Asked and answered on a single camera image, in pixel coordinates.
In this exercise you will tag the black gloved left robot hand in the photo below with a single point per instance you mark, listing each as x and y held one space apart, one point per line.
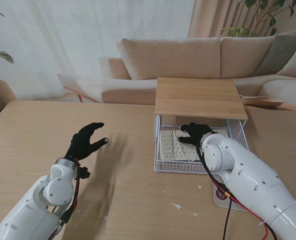
82 145

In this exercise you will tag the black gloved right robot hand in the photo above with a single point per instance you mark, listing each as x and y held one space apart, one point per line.
195 132

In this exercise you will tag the white round-key keyboard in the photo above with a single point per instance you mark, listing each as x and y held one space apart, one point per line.
167 147

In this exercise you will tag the printed white mouse pad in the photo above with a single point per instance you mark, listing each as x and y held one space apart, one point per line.
219 200

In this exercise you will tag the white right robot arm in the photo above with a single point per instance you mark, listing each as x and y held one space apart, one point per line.
250 175

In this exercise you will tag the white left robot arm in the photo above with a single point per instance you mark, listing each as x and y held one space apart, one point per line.
32 205

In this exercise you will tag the large white paper scrap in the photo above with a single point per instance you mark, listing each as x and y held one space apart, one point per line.
178 206

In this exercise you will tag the beige fabric sofa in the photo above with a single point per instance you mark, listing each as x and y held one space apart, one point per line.
172 57

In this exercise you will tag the tan woven planter basket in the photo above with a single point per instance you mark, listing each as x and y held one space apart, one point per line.
0 92

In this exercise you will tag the tall green leafy plant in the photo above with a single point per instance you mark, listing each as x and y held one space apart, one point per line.
238 32

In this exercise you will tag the sheer white curtain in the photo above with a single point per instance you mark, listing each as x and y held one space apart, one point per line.
62 37

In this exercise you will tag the beige drape curtain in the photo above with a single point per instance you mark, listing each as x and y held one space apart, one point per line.
208 17

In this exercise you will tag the grey sofa cushion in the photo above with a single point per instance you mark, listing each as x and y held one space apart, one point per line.
280 52

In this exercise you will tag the broad-leaf green plant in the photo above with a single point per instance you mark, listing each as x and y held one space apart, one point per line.
2 55

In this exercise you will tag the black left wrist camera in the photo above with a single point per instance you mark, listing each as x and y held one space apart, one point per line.
83 173

